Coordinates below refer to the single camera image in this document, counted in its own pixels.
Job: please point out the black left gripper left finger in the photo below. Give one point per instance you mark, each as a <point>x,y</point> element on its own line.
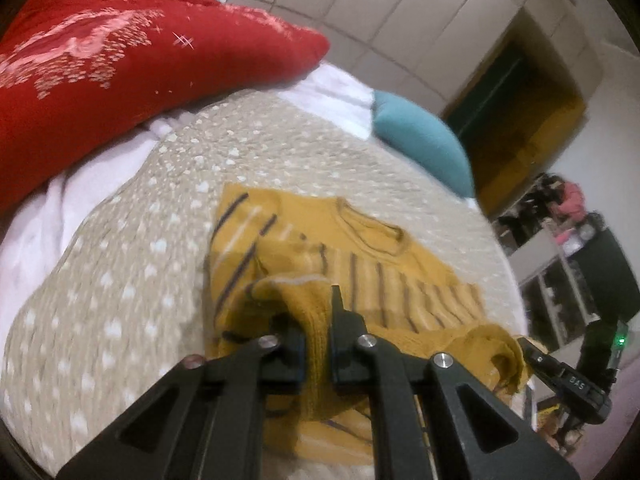
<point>202,419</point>

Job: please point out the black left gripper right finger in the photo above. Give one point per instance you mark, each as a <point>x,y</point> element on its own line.
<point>431,418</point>

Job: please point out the yellow striped knit sweater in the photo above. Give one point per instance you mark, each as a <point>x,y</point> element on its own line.
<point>277,252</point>

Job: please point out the pink clothes pile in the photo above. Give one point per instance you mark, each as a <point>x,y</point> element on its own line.
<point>572,206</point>

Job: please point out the white open shelf unit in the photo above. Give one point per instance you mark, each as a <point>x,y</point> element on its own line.
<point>557,305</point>

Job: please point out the beige dotted quilt bedspread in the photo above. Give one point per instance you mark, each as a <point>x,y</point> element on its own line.
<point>126,301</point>

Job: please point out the white fleece blanket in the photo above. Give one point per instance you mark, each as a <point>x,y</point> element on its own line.
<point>37,234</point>

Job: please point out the dark wooden door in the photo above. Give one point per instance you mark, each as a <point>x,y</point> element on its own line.
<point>520,107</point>

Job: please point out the teal pillow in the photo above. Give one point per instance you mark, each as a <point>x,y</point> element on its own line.
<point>423,138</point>

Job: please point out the red patterned duvet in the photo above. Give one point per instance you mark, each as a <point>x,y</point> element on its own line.
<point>76,74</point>

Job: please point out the white wardrobe doors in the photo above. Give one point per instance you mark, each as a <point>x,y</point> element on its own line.
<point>430,50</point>

